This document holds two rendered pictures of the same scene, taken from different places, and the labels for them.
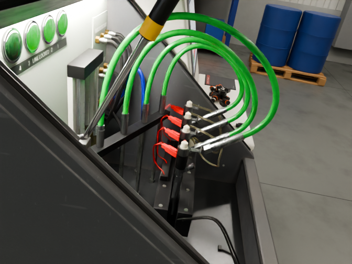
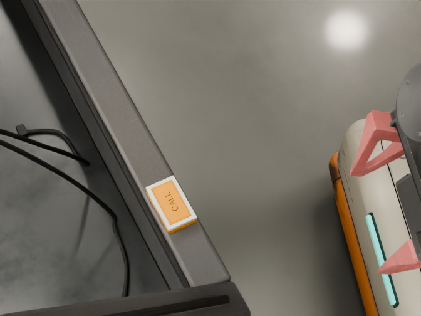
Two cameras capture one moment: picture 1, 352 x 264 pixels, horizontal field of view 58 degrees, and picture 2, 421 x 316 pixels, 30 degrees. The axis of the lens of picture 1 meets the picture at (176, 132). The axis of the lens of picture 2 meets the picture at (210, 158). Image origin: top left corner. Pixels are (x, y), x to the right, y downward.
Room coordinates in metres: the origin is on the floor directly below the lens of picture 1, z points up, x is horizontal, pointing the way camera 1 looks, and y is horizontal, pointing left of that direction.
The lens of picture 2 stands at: (0.14, -0.13, 1.64)
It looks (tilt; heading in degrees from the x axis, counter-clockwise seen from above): 62 degrees down; 328
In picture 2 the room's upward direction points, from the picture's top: 4 degrees clockwise
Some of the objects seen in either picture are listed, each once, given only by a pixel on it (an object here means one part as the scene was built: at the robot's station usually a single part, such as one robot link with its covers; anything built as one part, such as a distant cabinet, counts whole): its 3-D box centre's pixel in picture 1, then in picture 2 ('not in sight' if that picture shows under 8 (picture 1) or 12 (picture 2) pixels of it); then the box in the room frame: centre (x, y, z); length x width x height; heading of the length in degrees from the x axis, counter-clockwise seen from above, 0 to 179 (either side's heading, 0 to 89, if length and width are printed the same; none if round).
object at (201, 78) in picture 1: (220, 104); not in sight; (1.34, -0.18, 0.97); 0.70 x 0.22 x 0.03; 0
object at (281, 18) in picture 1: (292, 42); not in sight; (5.53, -1.68, 0.51); 1.20 x 0.85 x 1.02; 85
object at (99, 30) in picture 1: (103, 69); not in sight; (0.89, 0.24, 1.20); 0.13 x 0.03 x 0.31; 0
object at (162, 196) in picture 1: (174, 190); not in sight; (0.77, -0.03, 0.91); 0.34 x 0.10 x 0.15; 0
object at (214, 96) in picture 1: (221, 92); not in sight; (1.38, -0.18, 1.01); 0.23 x 0.11 x 0.06; 0
